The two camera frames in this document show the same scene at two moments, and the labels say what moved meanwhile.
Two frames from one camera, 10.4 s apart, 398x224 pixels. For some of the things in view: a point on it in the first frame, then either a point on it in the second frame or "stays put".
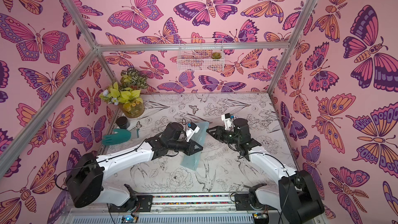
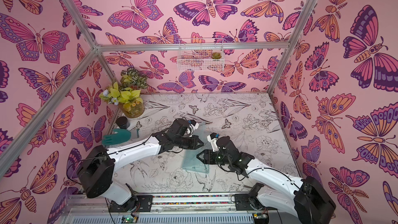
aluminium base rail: (174, 209) stays put
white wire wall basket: (195, 54) stays put
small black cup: (122, 122) stays put
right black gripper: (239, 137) → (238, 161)
